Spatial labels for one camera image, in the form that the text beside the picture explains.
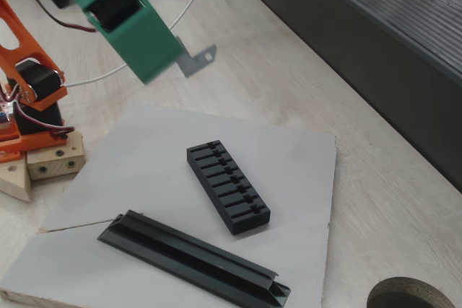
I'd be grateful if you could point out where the small metal bracket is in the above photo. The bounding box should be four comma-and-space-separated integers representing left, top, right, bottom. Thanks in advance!
175, 35, 218, 79

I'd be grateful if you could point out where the black slotted rectangular block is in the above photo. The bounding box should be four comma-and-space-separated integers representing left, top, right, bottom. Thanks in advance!
186, 138, 272, 237

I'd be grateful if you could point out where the grey work board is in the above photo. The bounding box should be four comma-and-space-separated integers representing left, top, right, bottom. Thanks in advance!
0, 103, 338, 308

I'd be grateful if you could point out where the wooden block with screws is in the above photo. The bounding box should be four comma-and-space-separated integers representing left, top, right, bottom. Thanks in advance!
26, 131, 86, 181

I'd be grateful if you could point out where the wooden base plank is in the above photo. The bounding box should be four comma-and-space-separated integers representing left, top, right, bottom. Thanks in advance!
0, 155, 32, 203

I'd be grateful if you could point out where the gripper servo wire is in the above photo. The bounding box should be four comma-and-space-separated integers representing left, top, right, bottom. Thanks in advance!
19, 0, 99, 34

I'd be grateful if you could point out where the base servo wire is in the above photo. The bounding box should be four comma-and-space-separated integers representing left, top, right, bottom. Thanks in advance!
12, 100, 77, 140

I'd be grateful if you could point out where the long black profile rail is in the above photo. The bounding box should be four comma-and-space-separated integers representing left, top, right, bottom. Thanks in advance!
96, 208, 292, 308

